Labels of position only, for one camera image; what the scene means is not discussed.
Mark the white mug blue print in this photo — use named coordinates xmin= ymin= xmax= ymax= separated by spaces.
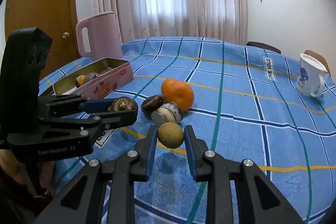
xmin=296 ymin=53 xmax=327 ymax=98

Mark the lone orange mandarin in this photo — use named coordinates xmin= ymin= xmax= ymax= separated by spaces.
xmin=75 ymin=75 xmax=85 ymax=88

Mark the purple round beet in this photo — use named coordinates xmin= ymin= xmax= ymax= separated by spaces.
xmin=83 ymin=73 xmax=99 ymax=85

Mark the wooden door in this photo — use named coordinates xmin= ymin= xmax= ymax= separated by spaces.
xmin=5 ymin=0 xmax=79 ymax=77

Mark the large front orange mandarin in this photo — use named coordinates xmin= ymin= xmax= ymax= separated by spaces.
xmin=161 ymin=79 xmax=194 ymax=112

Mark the pink metal tin box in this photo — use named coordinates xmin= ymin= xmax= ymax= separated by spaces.
xmin=52 ymin=58 xmax=134 ymax=100

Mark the pink electric kettle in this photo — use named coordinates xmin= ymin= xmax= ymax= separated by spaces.
xmin=76 ymin=11 xmax=122 ymax=61

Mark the yellow green small fruit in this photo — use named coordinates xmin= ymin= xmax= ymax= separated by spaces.
xmin=157 ymin=122 xmax=185 ymax=149

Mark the cut cylindrical taro piece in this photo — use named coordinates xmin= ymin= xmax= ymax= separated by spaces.
xmin=151 ymin=102 xmax=183 ymax=128

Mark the brass door knob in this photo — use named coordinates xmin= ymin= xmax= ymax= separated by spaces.
xmin=63 ymin=32 xmax=70 ymax=39

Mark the dark round stool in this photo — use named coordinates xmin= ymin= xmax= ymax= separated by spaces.
xmin=247 ymin=42 xmax=281 ymax=54

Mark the blue plaid tablecloth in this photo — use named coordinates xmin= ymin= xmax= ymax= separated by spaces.
xmin=55 ymin=37 xmax=335 ymax=223

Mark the dark brown chestnut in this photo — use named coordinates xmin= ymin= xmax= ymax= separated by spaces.
xmin=141 ymin=95 xmax=165 ymax=116

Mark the person's left hand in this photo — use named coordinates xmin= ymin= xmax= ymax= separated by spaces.
xmin=1 ymin=149 xmax=55 ymax=197

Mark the brown round mushroom cap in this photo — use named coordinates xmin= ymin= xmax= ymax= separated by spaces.
xmin=108 ymin=96 xmax=138 ymax=112

